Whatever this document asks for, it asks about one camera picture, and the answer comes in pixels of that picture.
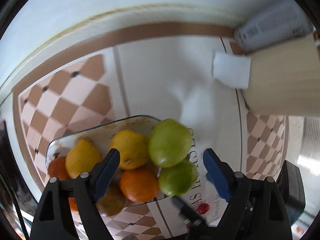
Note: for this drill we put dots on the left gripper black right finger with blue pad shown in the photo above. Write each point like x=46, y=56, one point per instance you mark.
x=255, y=208

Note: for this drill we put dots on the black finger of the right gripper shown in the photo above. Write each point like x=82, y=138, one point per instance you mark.
x=190, y=216

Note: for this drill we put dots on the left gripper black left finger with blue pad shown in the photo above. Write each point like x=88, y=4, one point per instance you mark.
x=53, y=218

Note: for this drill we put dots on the small red tomato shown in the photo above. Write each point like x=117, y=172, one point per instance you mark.
x=203, y=208

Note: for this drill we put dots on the dark orange fruit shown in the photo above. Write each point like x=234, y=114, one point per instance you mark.
x=72, y=204

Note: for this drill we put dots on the orange at bowl edge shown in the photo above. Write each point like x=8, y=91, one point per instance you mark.
x=57, y=168

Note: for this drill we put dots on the large orange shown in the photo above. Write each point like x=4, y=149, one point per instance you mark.
x=139, y=185

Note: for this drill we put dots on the red green apple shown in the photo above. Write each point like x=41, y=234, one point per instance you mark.
x=113, y=202

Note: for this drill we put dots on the glass fruit bowl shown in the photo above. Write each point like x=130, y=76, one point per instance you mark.
x=100, y=136

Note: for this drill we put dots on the yellow lemon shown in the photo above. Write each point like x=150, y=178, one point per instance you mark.
x=133, y=149
x=82, y=158

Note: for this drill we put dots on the checkered printed table mat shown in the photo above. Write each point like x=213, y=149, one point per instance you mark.
x=145, y=70

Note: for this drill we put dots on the grey printed package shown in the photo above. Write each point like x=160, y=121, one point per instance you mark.
x=283, y=21

